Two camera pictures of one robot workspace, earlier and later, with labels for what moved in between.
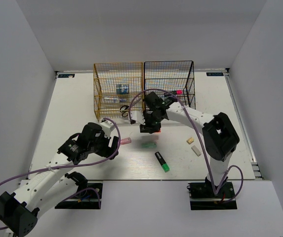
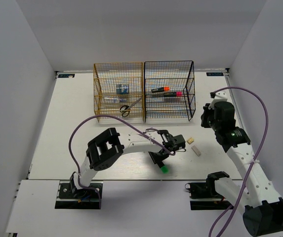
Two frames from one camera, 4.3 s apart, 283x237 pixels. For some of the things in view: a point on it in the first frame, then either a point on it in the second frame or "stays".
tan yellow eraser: x=190 y=140 stays
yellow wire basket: x=115 y=84 stays
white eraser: x=196 y=150 stays
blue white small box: x=122 y=89 stays
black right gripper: x=147 y=127 → x=203 y=117
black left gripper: x=108 y=150 → x=157 y=160
